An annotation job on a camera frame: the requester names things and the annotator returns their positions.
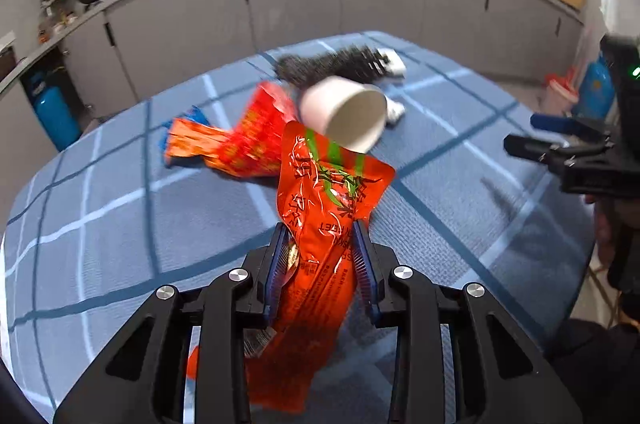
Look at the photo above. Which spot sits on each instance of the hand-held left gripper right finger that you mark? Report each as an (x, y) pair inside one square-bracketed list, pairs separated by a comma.
[(367, 274)]

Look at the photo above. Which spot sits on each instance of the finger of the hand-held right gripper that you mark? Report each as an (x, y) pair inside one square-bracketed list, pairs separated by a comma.
[(530, 147), (550, 121)]

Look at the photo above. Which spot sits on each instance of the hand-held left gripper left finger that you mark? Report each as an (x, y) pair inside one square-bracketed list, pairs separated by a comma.
[(277, 269)]

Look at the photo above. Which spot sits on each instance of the red snack wrapper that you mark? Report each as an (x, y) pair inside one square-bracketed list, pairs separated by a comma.
[(320, 204)]

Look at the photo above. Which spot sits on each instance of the white bucket with red bag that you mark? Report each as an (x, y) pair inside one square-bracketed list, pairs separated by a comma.
[(560, 96)]

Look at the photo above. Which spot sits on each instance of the blue gas cylinder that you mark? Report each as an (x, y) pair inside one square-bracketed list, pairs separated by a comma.
[(595, 88), (55, 118)]

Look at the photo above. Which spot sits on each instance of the blue plaid tablecloth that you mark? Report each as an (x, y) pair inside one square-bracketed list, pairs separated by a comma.
[(450, 204)]

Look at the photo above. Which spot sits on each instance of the orange snack wrapper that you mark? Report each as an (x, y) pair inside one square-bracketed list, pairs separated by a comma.
[(235, 143)]

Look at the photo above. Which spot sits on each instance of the white sponge block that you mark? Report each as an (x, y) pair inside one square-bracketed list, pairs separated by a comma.
[(395, 64)]

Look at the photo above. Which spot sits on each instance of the white paper cup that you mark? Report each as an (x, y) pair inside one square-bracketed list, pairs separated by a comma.
[(325, 103)]

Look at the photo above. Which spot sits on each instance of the black foam mesh net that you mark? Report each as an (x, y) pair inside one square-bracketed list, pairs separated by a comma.
[(320, 66)]

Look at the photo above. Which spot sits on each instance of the person's dark clothing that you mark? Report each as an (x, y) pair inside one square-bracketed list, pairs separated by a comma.
[(600, 364)]

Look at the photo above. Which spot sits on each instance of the spice rack with bottles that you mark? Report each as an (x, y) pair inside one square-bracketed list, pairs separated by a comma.
[(55, 3)]

